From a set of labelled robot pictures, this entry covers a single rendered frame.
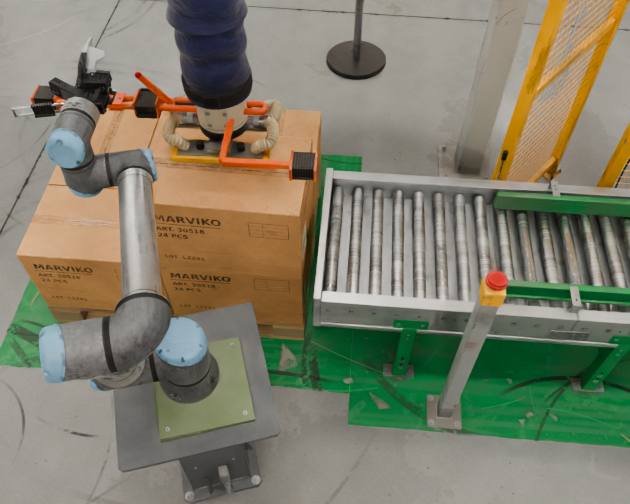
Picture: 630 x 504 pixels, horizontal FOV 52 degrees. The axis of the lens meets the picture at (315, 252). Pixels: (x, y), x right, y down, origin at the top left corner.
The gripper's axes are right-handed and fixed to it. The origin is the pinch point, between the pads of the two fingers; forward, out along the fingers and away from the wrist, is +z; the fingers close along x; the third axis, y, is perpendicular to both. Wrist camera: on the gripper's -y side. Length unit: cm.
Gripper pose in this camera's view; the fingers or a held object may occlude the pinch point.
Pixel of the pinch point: (96, 60)
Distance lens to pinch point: 194.6
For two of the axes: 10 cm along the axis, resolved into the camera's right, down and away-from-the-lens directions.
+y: 10.0, 0.6, -0.4
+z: 0.7, -8.0, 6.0
